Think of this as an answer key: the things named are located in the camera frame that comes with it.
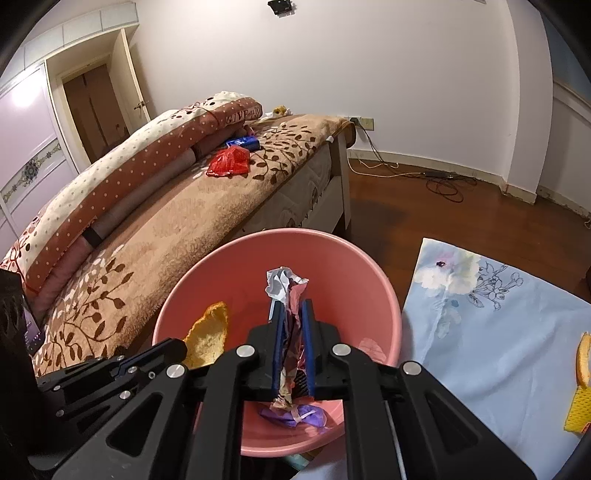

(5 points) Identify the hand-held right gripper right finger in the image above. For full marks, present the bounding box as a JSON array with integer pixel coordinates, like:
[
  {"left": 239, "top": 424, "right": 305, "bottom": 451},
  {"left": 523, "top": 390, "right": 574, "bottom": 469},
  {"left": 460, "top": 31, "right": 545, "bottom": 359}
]
[{"left": 300, "top": 299, "right": 532, "bottom": 480}]

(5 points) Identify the polka dot rolled quilt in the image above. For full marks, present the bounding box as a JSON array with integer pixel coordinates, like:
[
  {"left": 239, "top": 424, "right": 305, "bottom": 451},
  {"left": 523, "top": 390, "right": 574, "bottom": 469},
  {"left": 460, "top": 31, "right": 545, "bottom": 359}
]
[{"left": 0, "top": 91, "right": 264, "bottom": 301}]

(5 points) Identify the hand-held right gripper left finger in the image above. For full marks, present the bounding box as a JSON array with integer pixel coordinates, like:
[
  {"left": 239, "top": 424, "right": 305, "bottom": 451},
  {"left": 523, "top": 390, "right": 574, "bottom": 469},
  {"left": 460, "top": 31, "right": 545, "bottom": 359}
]
[{"left": 53, "top": 300, "right": 289, "bottom": 480}]

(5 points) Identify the long white cable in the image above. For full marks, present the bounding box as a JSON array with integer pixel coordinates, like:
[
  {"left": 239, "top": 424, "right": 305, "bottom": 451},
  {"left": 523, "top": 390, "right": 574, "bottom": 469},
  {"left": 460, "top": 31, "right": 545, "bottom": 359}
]
[{"left": 348, "top": 157, "right": 416, "bottom": 179}]

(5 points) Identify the large orange peel piece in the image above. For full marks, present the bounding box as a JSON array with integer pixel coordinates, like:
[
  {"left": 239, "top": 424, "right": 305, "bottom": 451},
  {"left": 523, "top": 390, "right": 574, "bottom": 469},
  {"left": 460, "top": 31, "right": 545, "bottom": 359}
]
[{"left": 182, "top": 301, "right": 230, "bottom": 370}]

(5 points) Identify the purple plastic bag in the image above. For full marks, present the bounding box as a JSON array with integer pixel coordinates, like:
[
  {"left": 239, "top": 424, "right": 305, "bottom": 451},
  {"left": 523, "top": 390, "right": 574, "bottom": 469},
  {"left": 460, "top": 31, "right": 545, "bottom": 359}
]
[{"left": 259, "top": 404, "right": 328, "bottom": 430}]

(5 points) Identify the light blue floral tablecloth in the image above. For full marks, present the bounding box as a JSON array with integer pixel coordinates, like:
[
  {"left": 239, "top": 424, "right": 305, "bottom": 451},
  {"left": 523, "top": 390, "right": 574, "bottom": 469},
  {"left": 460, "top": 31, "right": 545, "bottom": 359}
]
[{"left": 295, "top": 237, "right": 591, "bottom": 480}]

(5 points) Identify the small orange peel piece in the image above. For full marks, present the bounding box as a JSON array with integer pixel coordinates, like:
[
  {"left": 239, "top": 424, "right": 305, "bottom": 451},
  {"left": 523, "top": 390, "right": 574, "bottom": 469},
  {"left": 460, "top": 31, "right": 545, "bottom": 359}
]
[{"left": 575, "top": 331, "right": 591, "bottom": 388}]

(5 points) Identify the white door panel with handle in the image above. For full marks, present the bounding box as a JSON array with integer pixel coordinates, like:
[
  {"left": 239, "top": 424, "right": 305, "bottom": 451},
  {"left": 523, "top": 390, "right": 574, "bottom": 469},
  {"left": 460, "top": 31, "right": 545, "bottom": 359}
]
[{"left": 111, "top": 28, "right": 153, "bottom": 125}]

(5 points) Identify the brown wooden door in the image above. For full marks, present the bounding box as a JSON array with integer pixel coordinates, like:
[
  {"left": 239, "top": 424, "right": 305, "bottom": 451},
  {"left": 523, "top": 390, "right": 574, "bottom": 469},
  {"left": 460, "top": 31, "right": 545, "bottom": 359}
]
[{"left": 62, "top": 62, "right": 127, "bottom": 174}]

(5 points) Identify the pink plastic bucket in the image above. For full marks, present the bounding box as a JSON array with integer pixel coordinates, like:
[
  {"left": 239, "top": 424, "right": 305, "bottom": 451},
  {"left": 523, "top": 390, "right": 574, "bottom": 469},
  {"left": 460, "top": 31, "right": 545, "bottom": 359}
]
[{"left": 152, "top": 227, "right": 402, "bottom": 459}]

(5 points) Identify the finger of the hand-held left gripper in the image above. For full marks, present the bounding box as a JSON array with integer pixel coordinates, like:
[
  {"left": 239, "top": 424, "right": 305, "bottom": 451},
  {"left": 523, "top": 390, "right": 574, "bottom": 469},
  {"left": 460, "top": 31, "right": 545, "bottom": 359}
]
[{"left": 113, "top": 338, "right": 188, "bottom": 370}]

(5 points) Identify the white overhead cabinet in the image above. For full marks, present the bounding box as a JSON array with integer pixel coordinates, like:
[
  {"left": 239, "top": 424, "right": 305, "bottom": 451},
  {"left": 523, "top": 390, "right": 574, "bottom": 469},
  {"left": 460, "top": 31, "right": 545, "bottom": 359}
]
[{"left": 23, "top": 0, "right": 139, "bottom": 63}]

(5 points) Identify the wooden bed frame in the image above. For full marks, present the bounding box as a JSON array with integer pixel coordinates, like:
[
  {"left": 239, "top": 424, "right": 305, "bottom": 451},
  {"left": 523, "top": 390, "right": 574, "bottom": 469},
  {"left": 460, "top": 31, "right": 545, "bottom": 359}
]
[{"left": 259, "top": 127, "right": 358, "bottom": 241}]

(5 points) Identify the white wardrobe with floral trim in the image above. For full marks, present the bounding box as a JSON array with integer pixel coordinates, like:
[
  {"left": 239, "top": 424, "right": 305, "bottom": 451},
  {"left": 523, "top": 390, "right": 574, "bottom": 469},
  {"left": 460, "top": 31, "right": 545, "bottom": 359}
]
[{"left": 0, "top": 62, "right": 79, "bottom": 254}]

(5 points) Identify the maroon foil wrapper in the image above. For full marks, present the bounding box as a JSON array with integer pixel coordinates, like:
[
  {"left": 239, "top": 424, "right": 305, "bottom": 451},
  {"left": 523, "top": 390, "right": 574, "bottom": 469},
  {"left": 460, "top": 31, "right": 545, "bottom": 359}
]
[{"left": 264, "top": 266, "right": 311, "bottom": 411}]

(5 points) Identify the mauve folded bedding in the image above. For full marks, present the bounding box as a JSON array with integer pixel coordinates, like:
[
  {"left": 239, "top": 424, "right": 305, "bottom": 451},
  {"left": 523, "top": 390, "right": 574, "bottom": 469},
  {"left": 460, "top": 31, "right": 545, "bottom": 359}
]
[{"left": 25, "top": 148, "right": 204, "bottom": 315}]

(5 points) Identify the bed with brown blanket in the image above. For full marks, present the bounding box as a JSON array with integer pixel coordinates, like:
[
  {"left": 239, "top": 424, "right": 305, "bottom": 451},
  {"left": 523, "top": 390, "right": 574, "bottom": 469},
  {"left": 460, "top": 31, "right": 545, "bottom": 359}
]
[{"left": 28, "top": 113, "right": 354, "bottom": 384}]

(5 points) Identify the black coiled cable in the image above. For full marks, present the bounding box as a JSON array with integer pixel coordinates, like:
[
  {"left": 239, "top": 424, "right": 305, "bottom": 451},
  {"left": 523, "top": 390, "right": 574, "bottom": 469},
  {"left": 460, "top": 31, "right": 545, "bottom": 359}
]
[{"left": 355, "top": 122, "right": 476, "bottom": 204}]

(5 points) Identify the yellow foam fruit net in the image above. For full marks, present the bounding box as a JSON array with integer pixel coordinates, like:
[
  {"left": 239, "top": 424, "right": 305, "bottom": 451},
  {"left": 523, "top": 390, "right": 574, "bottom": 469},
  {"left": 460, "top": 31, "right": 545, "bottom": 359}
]
[{"left": 564, "top": 385, "right": 591, "bottom": 435}]

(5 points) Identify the red plastic bag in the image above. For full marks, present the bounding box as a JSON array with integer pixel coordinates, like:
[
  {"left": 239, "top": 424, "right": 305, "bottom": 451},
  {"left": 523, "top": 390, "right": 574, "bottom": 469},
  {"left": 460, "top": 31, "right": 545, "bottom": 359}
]
[{"left": 205, "top": 146, "right": 251, "bottom": 178}]

